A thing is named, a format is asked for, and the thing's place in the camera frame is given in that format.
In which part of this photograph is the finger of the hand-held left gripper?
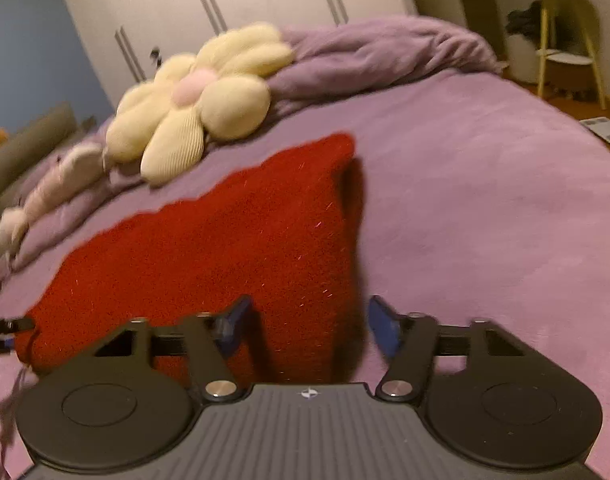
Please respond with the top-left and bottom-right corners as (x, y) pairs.
(0, 315), (36, 356)

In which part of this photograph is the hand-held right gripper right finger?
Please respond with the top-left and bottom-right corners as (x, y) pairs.
(367, 295), (526, 403)

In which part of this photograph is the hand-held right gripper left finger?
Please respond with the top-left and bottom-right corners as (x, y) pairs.
(92, 295), (251, 403)

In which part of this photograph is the red knit cardigan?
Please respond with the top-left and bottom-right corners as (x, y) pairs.
(15, 132), (368, 386)

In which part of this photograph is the dark clothes pile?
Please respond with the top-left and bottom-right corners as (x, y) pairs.
(505, 0), (544, 39)

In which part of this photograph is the pale pink knotted pillow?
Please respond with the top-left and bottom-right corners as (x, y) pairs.
(0, 142), (108, 256)

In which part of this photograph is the purple fleece bed sheet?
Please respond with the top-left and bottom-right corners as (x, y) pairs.
(0, 67), (610, 480)

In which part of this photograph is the grey padded headboard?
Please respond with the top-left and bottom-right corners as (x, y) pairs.
(0, 102), (86, 196)

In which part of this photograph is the cream flower-shaped pillow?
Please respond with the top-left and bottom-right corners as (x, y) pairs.
(105, 22), (295, 186)

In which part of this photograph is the purple duvet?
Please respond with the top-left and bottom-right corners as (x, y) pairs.
(0, 15), (503, 281)

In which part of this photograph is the flat floor scale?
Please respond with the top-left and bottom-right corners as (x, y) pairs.
(579, 116), (610, 146)

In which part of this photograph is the white round bin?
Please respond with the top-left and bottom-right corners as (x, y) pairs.
(505, 32), (542, 82)

